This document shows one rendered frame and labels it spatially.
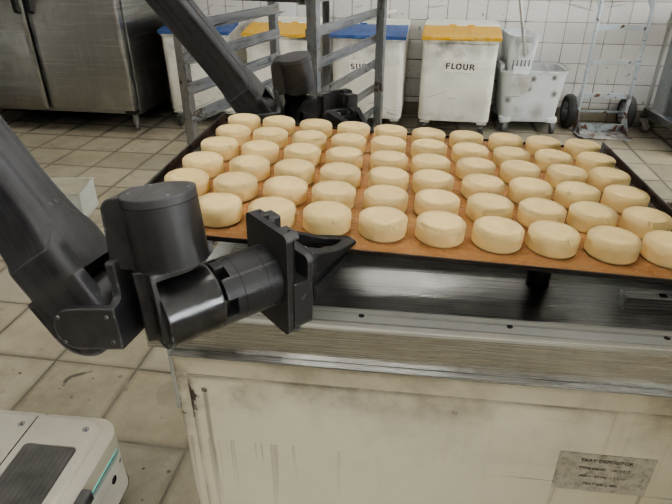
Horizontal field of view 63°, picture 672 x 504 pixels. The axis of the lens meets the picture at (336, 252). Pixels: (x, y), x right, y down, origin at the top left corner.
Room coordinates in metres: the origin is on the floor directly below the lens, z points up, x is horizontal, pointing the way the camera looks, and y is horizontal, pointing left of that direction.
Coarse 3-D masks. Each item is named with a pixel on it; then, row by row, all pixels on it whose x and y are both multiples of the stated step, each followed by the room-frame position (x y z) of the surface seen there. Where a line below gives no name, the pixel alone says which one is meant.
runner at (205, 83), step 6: (276, 54) 2.33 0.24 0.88; (258, 60) 2.19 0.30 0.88; (264, 60) 2.23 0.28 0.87; (270, 60) 2.28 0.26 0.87; (246, 66) 2.10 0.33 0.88; (252, 66) 2.15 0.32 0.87; (258, 66) 2.19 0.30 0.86; (264, 66) 2.19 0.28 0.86; (204, 78) 1.85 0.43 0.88; (210, 78) 1.89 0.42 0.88; (192, 84) 1.79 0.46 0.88; (198, 84) 1.82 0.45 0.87; (204, 84) 1.85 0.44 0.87; (210, 84) 1.88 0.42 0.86; (192, 90) 1.79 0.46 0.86; (198, 90) 1.79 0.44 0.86
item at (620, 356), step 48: (240, 336) 0.51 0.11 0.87; (288, 336) 0.51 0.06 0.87; (336, 336) 0.50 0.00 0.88; (384, 336) 0.49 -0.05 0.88; (432, 336) 0.48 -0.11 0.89; (480, 336) 0.48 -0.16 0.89; (528, 336) 0.47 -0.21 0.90; (576, 336) 0.47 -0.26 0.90; (624, 336) 0.47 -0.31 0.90; (624, 384) 0.46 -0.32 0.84
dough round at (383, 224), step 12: (360, 216) 0.50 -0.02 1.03; (372, 216) 0.50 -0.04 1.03; (384, 216) 0.50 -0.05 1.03; (396, 216) 0.50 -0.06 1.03; (360, 228) 0.50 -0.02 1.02; (372, 228) 0.48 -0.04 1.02; (384, 228) 0.48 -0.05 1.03; (396, 228) 0.48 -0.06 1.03; (372, 240) 0.49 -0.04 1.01; (384, 240) 0.48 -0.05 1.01; (396, 240) 0.48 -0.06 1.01
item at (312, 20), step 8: (312, 0) 1.60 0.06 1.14; (312, 8) 1.60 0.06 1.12; (312, 16) 1.60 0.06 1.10; (312, 24) 1.60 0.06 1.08; (312, 32) 1.60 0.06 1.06; (312, 40) 1.60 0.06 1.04; (320, 40) 1.62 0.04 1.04; (312, 48) 1.60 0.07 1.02; (320, 48) 1.62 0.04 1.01; (312, 56) 1.60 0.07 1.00; (320, 56) 1.62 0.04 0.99; (312, 64) 1.60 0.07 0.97; (320, 64) 1.62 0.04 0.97; (320, 72) 1.62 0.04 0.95; (320, 80) 1.62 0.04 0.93; (320, 88) 1.62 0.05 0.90
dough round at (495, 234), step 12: (492, 216) 0.51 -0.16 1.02; (480, 228) 0.48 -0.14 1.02; (492, 228) 0.48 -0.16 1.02; (504, 228) 0.49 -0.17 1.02; (516, 228) 0.49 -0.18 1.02; (480, 240) 0.48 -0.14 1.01; (492, 240) 0.47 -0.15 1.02; (504, 240) 0.47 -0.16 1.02; (516, 240) 0.47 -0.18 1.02; (492, 252) 0.47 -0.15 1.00; (504, 252) 0.47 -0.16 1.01
